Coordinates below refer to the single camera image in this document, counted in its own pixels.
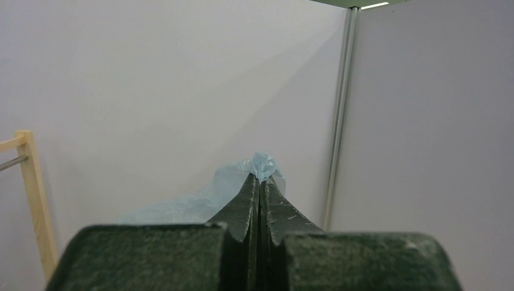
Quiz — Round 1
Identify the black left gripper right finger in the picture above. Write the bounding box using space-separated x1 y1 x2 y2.
260 179 461 290

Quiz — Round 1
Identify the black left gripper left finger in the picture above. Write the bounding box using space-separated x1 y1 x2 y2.
47 175 260 290

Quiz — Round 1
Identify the light blue plastic trash bag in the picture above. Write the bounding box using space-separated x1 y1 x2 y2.
120 152 286 225

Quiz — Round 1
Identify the metal rack rod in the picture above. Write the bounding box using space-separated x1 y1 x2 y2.
0 155 28 172

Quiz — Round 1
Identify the aluminium corner frame post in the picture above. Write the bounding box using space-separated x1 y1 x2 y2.
321 7 361 231

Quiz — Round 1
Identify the wooden clothes rack frame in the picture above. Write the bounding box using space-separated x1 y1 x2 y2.
1 130 58 282

